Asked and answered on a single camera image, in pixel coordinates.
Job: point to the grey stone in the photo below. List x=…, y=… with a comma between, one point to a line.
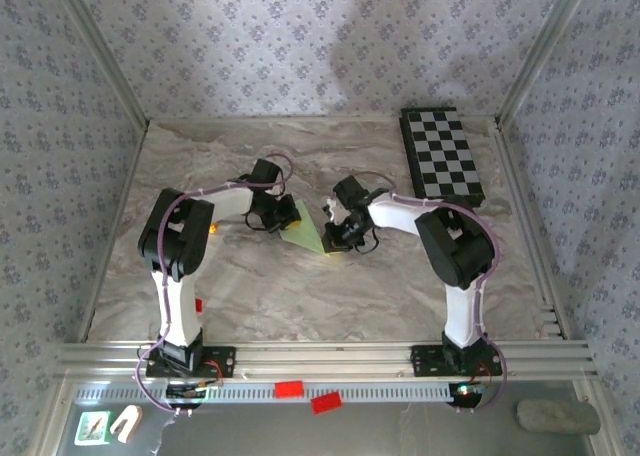
x=557, y=417

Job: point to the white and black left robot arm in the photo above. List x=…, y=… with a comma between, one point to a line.
x=180, y=316

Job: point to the aluminium frame post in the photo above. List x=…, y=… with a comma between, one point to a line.
x=102, y=51
x=543, y=51

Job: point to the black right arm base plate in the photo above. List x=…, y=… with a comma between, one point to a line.
x=425, y=361

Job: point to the light green cloth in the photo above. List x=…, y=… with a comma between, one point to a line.
x=305, y=233

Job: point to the orange yellow block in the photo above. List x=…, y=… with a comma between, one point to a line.
x=214, y=228

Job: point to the black and grey chessboard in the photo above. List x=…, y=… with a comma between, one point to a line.
x=440, y=146

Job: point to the red plastic block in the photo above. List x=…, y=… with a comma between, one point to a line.
x=327, y=403
x=289, y=389

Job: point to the aluminium side rail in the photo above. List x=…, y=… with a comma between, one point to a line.
x=530, y=226

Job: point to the green and white sticker card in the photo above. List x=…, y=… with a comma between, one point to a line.
x=92, y=428

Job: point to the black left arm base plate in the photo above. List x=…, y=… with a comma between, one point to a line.
x=225, y=361

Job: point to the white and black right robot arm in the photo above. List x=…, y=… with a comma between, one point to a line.
x=462, y=311

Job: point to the aluminium mounting rail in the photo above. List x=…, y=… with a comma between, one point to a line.
x=325, y=361

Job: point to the white u-shaped wooden piece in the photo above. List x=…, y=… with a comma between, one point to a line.
x=131, y=416

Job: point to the small red block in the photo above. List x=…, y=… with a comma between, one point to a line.
x=199, y=306

